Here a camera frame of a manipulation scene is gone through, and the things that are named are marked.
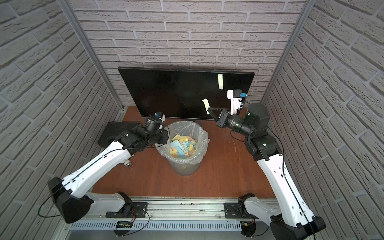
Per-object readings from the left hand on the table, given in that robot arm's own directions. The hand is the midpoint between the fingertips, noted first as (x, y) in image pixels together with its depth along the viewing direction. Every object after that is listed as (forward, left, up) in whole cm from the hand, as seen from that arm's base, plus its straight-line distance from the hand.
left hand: (164, 129), depth 77 cm
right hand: (-5, -22, +21) cm, 30 cm away
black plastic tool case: (+13, +39, -18) cm, 45 cm away
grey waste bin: (-17, -11, -11) cm, 23 cm away
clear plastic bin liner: (+1, -14, -1) cm, 14 cm away
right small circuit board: (-42, -42, -24) cm, 64 cm away
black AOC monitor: (+33, -9, -2) cm, 34 cm away
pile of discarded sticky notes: (-4, -9, -10) cm, 14 cm away
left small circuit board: (-39, +19, -27) cm, 51 cm away
